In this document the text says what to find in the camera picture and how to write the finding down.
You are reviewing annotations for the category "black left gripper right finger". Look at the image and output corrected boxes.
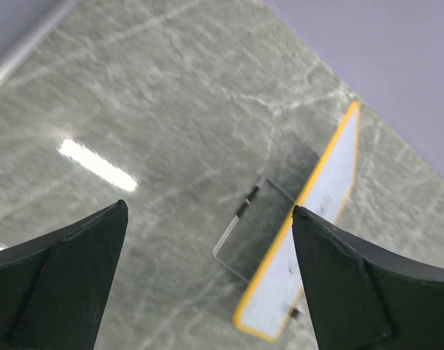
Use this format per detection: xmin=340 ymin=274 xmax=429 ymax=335
xmin=304 ymin=226 xmax=444 ymax=349

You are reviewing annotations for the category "yellow-framed whiteboard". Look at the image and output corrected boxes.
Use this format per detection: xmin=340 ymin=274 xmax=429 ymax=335
xmin=233 ymin=101 xmax=361 ymax=341

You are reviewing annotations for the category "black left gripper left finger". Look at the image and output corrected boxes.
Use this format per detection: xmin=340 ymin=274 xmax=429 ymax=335
xmin=0 ymin=200 xmax=128 ymax=349

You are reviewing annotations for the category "black whiteboard clip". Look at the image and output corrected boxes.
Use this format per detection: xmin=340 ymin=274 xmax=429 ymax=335
xmin=289 ymin=307 xmax=302 ymax=320

